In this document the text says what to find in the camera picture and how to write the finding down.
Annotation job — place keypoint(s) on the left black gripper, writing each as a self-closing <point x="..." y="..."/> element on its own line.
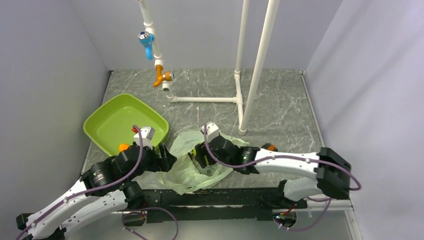
<point x="164" y="163"/>

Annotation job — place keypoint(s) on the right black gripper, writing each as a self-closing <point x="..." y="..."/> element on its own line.
<point x="201" y="152"/>

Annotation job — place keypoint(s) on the orange fake fruit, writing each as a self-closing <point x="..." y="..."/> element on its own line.
<point x="122" y="147"/>

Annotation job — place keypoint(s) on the green avocado print plastic bag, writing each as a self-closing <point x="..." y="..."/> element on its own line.
<point x="186" y="175"/>

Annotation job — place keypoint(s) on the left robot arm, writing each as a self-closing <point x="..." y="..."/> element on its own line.
<point x="108" y="186"/>

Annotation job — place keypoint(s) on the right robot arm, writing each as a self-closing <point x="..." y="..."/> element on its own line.
<point x="324" y="172"/>

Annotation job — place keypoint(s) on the small orange black block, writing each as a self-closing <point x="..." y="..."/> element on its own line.
<point x="270" y="147"/>

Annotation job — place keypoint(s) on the lime green plastic tray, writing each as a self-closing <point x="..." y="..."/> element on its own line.
<point x="111" y="124"/>

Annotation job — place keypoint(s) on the orange tap valve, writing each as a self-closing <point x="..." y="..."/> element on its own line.
<point x="161" y="76"/>

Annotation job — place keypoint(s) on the blue tap valve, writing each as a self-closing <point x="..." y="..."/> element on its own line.
<point x="147" y="39"/>

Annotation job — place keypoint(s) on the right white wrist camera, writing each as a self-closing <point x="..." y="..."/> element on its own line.
<point x="211" y="131"/>

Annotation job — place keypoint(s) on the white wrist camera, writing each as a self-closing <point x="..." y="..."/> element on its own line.
<point x="211" y="131"/>
<point x="144" y="135"/>

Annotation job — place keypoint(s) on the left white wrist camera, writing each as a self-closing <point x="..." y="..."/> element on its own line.
<point x="144" y="135"/>

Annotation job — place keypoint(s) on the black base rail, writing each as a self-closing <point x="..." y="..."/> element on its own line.
<point x="260" y="203"/>

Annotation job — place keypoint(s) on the white PVC pipe frame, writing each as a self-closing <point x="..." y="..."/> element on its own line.
<point x="244" y="110"/>

